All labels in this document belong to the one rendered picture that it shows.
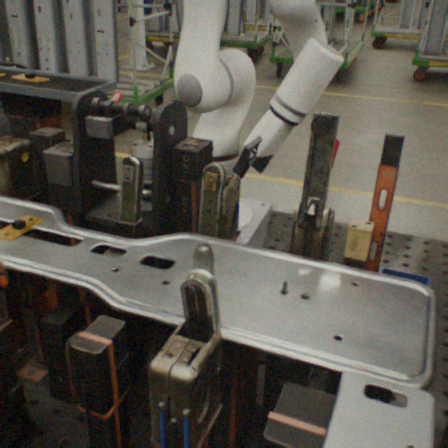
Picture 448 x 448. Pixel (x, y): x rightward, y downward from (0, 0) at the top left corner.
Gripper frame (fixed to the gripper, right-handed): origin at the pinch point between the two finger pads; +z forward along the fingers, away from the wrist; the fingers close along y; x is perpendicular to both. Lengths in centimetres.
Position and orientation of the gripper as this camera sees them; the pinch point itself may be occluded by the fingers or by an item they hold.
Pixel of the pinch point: (249, 169)
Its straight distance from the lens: 121.9
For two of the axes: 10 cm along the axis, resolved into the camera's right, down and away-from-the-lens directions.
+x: 7.0, 6.6, -2.7
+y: -5.3, 2.2, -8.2
